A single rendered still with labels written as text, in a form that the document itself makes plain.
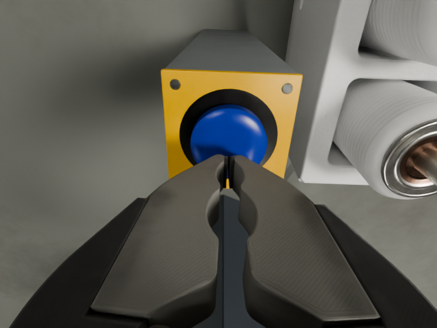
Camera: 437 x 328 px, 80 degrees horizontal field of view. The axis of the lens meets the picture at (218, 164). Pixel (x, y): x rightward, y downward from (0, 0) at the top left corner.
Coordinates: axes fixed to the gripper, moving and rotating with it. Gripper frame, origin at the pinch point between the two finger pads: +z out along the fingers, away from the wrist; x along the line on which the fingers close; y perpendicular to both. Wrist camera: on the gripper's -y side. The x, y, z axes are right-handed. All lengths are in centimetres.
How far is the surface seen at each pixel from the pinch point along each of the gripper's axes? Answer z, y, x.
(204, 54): 7.6, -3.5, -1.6
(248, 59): 6.4, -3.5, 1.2
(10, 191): 34, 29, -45
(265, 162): 2.4, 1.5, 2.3
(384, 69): 15.9, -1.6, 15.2
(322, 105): 15.9, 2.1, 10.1
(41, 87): 33.9, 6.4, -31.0
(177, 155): 2.4, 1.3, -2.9
